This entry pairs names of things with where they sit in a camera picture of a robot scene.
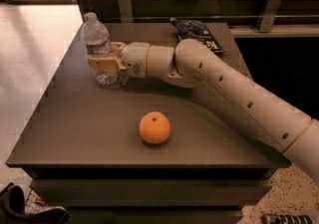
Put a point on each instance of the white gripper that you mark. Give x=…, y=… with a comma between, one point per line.
x=134, y=59

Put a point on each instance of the clear plastic water bottle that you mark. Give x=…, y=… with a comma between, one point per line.
x=98, y=43

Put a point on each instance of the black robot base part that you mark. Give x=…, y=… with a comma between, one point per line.
x=15, y=209

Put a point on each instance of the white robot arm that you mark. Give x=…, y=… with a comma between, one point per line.
x=190, y=64

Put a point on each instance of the blue chip bag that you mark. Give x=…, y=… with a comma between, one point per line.
x=197, y=30

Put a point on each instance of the orange fruit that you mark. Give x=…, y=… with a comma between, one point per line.
x=154, y=128

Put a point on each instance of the grey drawer cabinet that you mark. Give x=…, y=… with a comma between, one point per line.
x=145, y=153

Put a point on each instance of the left metal bracket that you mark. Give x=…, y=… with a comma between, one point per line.
x=126, y=11

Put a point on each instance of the metal bracket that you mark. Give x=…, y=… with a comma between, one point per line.
x=266, y=19
x=126, y=11

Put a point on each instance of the right metal bracket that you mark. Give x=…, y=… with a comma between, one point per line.
x=266, y=19

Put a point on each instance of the wooden wall shelf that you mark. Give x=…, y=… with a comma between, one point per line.
x=277, y=31

